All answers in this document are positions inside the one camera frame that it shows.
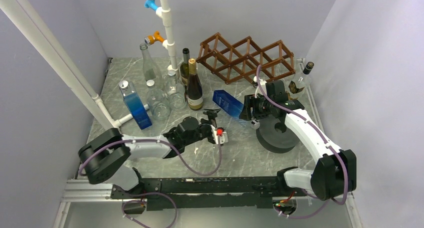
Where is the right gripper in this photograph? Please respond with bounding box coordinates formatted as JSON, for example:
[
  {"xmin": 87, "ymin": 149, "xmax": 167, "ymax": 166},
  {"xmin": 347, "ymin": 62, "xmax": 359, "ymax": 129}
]
[{"xmin": 239, "ymin": 93, "xmax": 275, "ymax": 121}]

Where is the blue bottle silver cap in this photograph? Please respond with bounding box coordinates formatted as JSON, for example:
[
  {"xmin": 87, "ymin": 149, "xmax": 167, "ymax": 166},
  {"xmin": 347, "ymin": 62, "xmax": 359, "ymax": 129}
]
[{"xmin": 212, "ymin": 90, "xmax": 260, "ymax": 129}]

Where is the brown bottle gold foil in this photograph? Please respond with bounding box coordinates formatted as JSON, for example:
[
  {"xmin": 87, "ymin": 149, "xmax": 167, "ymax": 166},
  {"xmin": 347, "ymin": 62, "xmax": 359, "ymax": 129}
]
[{"xmin": 187, "ymin": 58, "xmax": 204, "ymax": 111}]

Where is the large clear bottle white stopper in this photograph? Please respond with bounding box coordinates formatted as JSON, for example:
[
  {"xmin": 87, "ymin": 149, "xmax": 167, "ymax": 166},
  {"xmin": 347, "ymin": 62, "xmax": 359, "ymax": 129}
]
[{"xmin": 165, "ymin": 69, "xmax": 187, "ymax": 110}]

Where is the clear square bottle black cap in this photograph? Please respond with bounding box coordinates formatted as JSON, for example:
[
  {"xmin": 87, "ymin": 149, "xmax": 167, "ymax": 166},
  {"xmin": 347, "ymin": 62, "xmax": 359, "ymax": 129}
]
[{"xmin": 285, "ymin": 62, "xmax": 315, "ymax": 100}]

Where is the green bottle grey cap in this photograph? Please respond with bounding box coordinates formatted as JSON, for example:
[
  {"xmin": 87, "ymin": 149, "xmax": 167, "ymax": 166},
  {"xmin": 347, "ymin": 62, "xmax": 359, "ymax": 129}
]
[{"xmin": 179, "ymin": 48, "xmax": 190, "ymax": 87}]

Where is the clear bottle dark label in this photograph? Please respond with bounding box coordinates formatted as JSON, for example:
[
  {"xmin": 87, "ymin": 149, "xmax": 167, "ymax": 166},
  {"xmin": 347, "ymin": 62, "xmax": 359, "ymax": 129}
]
[{"xmin": 139, "ymin": 43, "xmax": 165, "ymax": 89}]

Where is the clear bottle chrome cap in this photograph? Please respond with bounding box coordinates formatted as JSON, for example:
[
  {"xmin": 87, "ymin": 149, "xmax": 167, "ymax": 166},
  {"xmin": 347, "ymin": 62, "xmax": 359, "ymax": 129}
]
[{"xmin": 118, "ymin": 80, "xmax": 152, "ymax": 130}]

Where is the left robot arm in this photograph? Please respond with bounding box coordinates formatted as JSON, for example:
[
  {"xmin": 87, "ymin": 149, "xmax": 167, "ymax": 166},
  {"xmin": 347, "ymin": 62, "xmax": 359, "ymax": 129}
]
[{"xmin": 78, "ymin": 109, "xmax": 229, "ymax": 198}]

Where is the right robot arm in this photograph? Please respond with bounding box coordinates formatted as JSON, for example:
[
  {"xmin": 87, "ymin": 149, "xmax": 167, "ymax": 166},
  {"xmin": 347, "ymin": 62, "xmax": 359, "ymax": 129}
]
[{"xmin": 239, "ymin": 80, "xmax": 357, "ymax": 200}]

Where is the brown wooden wine rack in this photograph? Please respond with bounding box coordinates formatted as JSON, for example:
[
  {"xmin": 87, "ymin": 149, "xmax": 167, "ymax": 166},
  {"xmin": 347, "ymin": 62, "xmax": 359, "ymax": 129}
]
[{"xmin": 196, "ymin": 32, "xmax": 296, "ymax": 84}]

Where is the dark grey foam spool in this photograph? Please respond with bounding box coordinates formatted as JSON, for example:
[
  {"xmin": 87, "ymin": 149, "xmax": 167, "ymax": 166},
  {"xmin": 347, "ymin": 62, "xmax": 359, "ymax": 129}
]
[{"xmin": 256, "ymin": 117, "xmax": 300, "ymax": 153}]

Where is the clear glass jar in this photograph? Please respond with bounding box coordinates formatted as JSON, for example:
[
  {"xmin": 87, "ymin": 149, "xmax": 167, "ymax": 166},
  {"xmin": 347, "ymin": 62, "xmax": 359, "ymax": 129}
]
[{"xmin": 147, "ymin": 86, "xmax": 171, "ymax": 120}]

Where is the small silver cap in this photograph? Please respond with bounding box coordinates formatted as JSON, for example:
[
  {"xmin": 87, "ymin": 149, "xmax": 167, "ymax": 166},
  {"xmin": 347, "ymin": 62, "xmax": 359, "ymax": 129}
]
[{"xmin": 146, "ymin": 80, "xmax": 155, "ymax": 87}]

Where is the orange tap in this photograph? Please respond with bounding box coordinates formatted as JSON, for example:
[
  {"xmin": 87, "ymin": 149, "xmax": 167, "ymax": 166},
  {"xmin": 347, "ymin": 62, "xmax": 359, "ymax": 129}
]
[{"xmin": 144, "ymin": 31, "xmax": 165, "ymax": 46}]

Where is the white pvc pipe stand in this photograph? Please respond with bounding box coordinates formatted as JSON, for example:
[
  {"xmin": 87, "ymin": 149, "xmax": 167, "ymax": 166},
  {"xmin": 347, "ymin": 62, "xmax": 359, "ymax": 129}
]
[{"xmin": 112, "ymin": 0, "xmax": 183, "ymax": 129}]

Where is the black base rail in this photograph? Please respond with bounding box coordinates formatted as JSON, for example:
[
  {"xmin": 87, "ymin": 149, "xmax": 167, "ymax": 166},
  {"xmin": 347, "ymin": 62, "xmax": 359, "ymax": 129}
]
[{"xmin": 110, "ymin": 176, "xmax": 305, "ymax": 211}]

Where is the white diagonal frame pipe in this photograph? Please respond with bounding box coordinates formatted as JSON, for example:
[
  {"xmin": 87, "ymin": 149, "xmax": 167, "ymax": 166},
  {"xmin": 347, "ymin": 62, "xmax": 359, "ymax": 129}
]
[{"xmin": 0, "ymin": 0, "xmax": 133, "ymax": 129}]

